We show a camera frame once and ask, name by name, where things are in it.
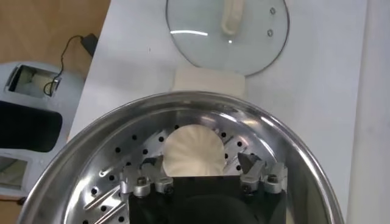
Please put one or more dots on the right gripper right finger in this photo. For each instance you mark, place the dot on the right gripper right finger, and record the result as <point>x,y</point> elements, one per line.
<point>253,179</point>

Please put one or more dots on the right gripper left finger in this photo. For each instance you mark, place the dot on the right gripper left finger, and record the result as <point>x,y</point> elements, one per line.
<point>166,184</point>

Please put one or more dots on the white steamed baozi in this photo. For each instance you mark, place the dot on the white steamed baozi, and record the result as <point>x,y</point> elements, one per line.
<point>193,152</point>

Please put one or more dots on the round glass pot lid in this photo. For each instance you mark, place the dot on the round glass pot lid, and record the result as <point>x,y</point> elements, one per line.
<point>213,51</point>

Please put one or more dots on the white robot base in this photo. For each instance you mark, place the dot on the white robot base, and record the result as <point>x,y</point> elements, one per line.
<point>73,100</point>

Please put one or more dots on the stainless steel steamer basket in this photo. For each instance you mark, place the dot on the stainless steel steamer basket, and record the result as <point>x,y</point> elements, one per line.
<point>91,152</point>

